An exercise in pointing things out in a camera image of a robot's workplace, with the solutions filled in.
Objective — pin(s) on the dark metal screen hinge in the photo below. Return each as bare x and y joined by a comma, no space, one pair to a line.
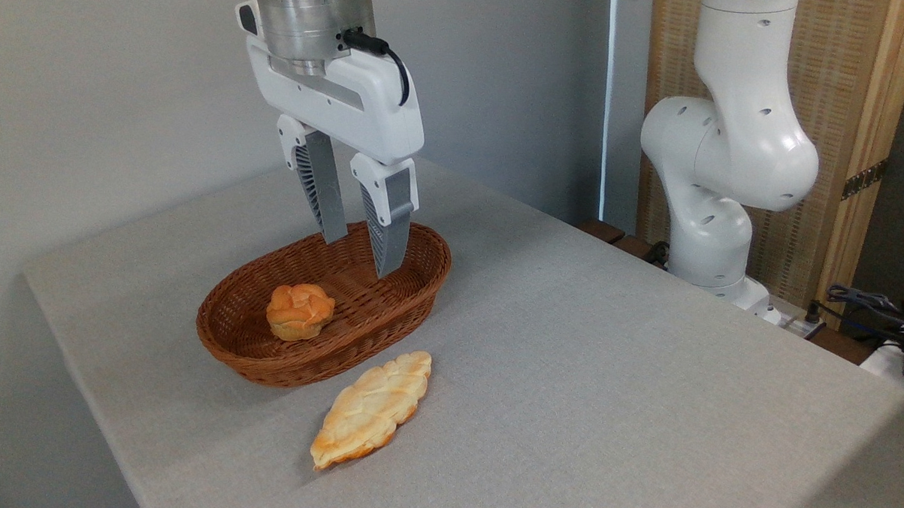
864,180

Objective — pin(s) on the brown woven wicker basket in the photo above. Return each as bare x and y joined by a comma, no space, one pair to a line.
390,312

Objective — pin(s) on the white vertical wall strip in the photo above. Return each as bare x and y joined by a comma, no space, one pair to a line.
608,101

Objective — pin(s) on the black power plug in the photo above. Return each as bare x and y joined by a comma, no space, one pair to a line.
814,313

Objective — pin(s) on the long braided bread loaf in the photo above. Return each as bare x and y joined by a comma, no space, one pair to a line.
371,409

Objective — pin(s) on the white plastic block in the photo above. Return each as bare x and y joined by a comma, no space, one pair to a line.
884,363

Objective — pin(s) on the round golden bread bun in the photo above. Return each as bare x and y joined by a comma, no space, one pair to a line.
299,312

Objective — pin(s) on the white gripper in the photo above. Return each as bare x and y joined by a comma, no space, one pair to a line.
352,108

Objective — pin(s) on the grey tablecloth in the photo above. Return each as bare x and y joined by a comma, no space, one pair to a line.
605,380

